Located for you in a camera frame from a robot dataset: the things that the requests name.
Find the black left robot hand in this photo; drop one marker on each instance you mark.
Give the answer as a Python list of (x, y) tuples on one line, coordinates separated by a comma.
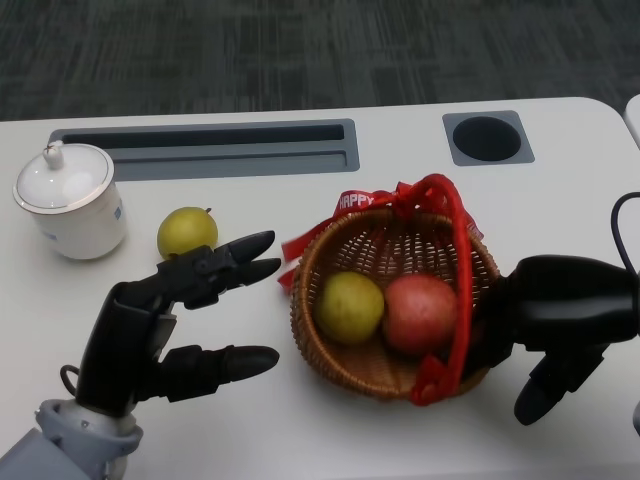
[(120, 340)]

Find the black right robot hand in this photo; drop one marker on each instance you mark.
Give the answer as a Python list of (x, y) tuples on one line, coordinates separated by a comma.
[(575, 300)]

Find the red apple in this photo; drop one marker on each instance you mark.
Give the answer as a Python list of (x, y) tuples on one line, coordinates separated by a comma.
[(420, 315)]

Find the red printed ribbon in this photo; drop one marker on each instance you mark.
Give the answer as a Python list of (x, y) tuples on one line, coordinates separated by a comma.
[(357, 201)]

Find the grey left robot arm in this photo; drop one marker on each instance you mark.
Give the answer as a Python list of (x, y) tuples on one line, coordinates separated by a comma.
[(60, 440)]

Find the white ceramic cup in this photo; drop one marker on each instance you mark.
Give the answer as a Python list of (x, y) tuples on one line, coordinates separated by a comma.
[(90, 230)]

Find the green pear with stem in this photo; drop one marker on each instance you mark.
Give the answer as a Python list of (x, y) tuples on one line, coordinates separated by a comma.
[(185, 230)]

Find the white ceramic cup lid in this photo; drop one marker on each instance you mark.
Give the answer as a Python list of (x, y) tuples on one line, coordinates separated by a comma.
[(62, 175)]

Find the white neighbouring table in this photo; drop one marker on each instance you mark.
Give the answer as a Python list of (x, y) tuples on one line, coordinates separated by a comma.
[(634, 120)]

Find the green pear without stem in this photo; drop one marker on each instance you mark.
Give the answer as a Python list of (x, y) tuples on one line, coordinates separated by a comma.
[(350, 307)]

